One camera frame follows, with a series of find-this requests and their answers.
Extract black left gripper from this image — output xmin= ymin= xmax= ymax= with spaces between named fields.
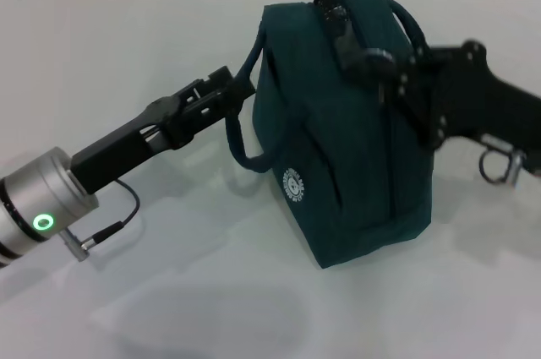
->
xmin=69 ymin=64 xmax=258 ymax=196

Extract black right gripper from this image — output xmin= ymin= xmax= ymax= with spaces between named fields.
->
xmin=337 ymin=35 xmax=541 ymax=177

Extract dark teal insulated lunch bag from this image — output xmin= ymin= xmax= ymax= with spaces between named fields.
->
xmin=226 ymin=0 xmax=436 ymax=270

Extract left arm cable with connector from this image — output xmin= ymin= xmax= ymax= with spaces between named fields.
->
xmin=63 ymin=179 xmax=140 ymax=263

